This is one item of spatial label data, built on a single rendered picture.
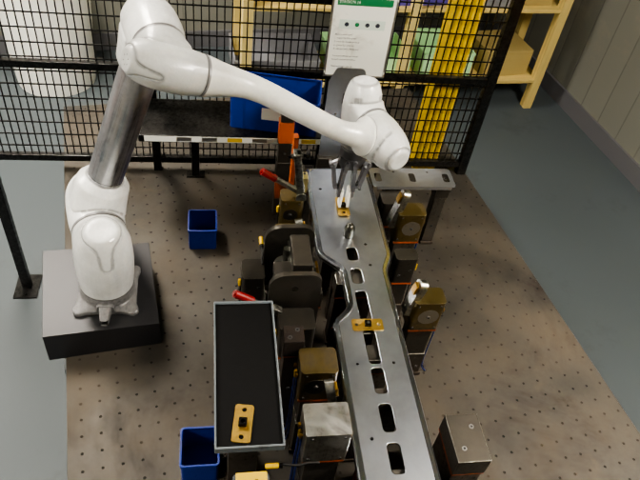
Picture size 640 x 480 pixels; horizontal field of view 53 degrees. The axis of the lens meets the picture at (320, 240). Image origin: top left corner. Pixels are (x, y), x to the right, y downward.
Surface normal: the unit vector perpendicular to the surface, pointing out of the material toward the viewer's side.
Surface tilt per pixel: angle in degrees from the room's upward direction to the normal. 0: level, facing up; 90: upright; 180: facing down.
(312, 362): 0
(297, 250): 0
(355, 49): 90
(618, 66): 90
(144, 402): 0
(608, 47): 90
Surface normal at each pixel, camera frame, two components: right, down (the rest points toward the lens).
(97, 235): 0.21, -0.59
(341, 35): 0.12, 0.71
